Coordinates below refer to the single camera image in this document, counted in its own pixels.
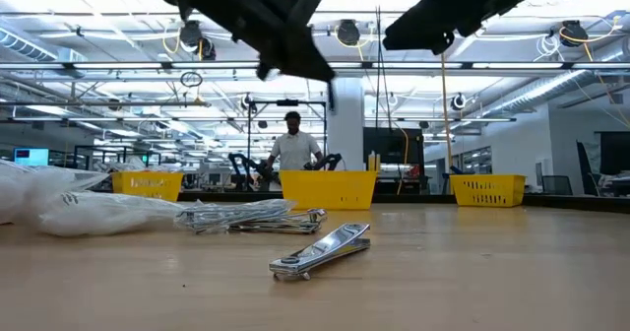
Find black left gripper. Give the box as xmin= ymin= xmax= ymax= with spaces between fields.
xmin=196 ymin=0 xmax=337 ymax=84

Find silver metal nail clipper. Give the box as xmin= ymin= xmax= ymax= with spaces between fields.
xmin=228 ymin=208 xmax=329 ymax=235
xmin=268 ymin=222 xmax=372 ymax=283

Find white building column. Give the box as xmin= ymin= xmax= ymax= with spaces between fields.
xmin=326 ymin=77 xmax=366 ymax=172

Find person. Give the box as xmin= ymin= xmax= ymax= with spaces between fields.
xmin=265 ymin=110 xmax=325 ymax=172

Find yellow plastic slotted basket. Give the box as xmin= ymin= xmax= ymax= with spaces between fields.
xmin=111 ymin=171 xmax=185 ymax=204
xmin=279 ymin=169 xmax=379 ymax=211
xmin=450 ymin=173 xmax=528 ymax=209

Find clear wrapped nail clipper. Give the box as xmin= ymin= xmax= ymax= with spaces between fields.
xmin=174 ymin=198 xmax=297 ymax=235

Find black mesh chair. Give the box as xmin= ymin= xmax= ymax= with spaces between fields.
xmin=540 ymin=174 xmax=575 ymax=197

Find blue lit monitor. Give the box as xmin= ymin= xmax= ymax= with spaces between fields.
xmin=13 ymin=148 xmax=50 ymax=167

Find clear bag white contents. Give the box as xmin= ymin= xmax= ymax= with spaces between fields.
xmin=0 ymin=159 xmax=110 ymax=227

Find black gantry frame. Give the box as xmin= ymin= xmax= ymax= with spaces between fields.
xmin=245 ymin=99 xmax=329 ymax=194

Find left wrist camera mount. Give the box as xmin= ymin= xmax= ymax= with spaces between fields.
xmin=255 ymin=0 xmax=325 ymax=28

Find yellow hanging cable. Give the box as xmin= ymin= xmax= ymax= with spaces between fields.
xmin=396 ymin=126 xmax=410 ymax=197

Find black wall screen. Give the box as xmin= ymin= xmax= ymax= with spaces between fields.
xmin=362 ymin=126 xmax=425 ymax=166
xmin=598 ymin=131 xmax=630 ymax=172

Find black coiled wire loop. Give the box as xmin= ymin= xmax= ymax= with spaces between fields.
xmin=179 ymin=71 xmax=204 ymax=89

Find silver ventilation duct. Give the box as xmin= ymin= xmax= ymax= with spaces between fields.
xmin=484 ymin=69 xmax=590 ymax=118
xmin=0 ymin=28 xmax=90 ymax=79

